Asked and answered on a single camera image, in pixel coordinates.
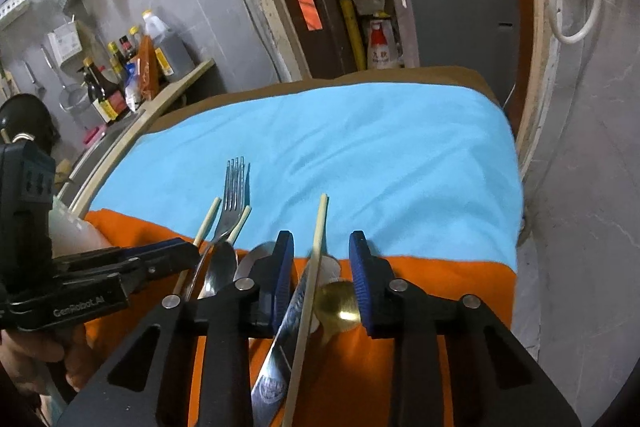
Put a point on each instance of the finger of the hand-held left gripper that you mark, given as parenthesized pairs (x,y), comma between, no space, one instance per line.
(170,254)

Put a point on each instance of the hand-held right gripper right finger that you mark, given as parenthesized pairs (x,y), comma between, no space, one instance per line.
(361,282)

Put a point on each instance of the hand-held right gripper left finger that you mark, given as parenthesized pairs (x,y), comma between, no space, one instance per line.
(281,267)

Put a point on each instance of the steel spoon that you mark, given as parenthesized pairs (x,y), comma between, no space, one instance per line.
(252,254)
(222,264)

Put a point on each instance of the gold spoon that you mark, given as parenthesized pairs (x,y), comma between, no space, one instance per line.
(337,307)

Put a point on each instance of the white plastic utensil holder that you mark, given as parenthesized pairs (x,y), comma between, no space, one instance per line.
(75,232)

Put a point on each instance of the steel fork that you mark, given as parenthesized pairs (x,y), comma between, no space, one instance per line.
(232,207)

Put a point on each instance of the steel table knife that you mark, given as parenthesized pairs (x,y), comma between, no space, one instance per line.
(275,372)

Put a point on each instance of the person's left hand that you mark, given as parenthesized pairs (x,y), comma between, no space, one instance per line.
(30,349)

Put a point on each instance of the orange cloth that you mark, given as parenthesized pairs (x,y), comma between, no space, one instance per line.
(450,297)

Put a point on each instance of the black wok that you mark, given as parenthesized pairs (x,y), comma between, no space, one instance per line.
(22,114)

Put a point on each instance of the pink dish cloth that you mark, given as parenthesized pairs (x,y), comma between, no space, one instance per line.
(95,136)

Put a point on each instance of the metal strainer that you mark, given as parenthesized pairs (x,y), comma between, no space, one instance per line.
(74,99)

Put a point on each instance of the metal ladle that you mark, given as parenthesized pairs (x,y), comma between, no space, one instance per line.
(35,82)

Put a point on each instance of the light blue cloth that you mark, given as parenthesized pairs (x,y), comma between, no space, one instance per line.
(375,157)

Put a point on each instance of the dark sauce bottle yellow cap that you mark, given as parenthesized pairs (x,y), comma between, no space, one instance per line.
(94,97)

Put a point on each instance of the kitchen counter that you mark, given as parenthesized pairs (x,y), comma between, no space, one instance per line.
(165,94)

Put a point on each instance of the blue plastic container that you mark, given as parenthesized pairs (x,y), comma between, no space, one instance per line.
(132,84)

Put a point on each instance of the yellow label sauce bottle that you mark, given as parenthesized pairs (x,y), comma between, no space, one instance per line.
(116,59)

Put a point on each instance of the orange seasoning packet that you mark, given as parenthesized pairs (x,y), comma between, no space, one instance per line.
(148,72)

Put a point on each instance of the dark sauce bottle red cap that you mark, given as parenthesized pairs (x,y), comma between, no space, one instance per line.
(127,49)

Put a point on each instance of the slim bottle yellow cap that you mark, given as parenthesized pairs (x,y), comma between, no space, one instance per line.
(135,38)

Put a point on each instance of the large cooking oil jug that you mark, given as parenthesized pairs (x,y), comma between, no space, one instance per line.
(170,52)

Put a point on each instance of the brown table cover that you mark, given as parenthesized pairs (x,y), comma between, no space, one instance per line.
(400,74)

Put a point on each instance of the white red sack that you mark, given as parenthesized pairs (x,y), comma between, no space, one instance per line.
(384,47)

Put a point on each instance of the yellow tube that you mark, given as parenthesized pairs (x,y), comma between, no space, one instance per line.
(352,32)

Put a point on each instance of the grey cabinet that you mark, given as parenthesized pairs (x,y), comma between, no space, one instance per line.
(450,17)

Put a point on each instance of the white hanging wall box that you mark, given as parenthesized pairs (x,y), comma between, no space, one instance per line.
(65,42)

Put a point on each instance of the white slotted wall basket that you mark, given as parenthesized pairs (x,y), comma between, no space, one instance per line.
(17,2)

